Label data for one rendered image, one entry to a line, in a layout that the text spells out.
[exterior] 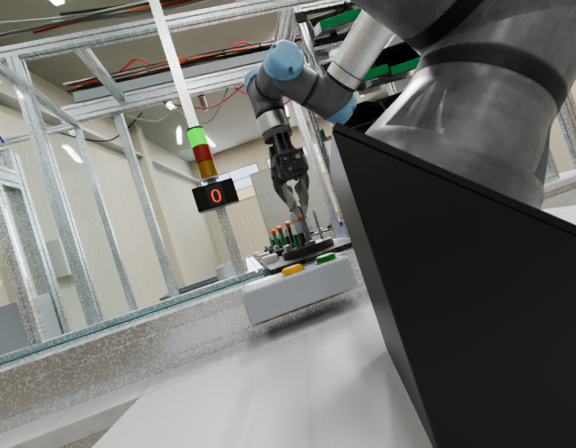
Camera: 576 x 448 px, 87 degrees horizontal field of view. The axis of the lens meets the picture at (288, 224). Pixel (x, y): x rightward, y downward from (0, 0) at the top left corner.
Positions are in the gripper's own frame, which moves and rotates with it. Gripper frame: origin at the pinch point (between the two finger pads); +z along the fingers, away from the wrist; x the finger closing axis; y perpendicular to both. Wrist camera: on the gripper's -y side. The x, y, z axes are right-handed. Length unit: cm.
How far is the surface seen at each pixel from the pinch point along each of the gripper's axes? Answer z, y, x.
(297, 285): 13.4, 18.7, -9.0
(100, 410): 21, 19, -46
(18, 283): -6, -20, -77
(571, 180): 23, -53, 147
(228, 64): -105, -107, 9
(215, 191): -14.1, -15.4, -18.6
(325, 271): 12.7, 18.8, -3.2
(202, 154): -25.6, -15.5, -19.0
